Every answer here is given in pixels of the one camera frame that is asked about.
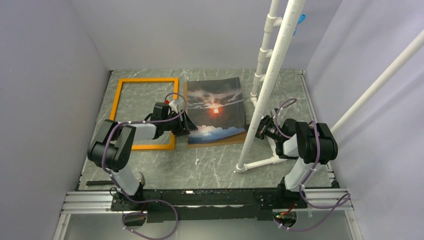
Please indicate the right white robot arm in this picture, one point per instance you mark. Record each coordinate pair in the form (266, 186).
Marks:
(310, 144)

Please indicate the aluminium rail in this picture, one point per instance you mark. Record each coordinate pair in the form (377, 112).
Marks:
(103, 202)

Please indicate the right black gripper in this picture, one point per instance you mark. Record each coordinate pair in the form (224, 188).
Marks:
(263, 127)

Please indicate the sunset landscape photo print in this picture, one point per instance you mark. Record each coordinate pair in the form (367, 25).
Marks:
(215, 109)

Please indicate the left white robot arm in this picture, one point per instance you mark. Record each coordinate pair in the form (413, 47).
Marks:
(111, 147)

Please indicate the orange picture frame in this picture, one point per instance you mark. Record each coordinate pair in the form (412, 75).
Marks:
(132, 100)

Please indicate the black rod on table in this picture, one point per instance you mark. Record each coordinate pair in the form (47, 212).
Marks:
(99, 183)

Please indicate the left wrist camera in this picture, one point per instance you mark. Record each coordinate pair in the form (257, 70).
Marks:
(173, 104)

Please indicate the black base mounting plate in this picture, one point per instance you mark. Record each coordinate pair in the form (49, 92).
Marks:
(275, 201)

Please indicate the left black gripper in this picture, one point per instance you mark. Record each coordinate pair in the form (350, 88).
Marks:
(184, 127)

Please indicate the blue pipe fitting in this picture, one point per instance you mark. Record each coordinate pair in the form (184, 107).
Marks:
(302, 17)

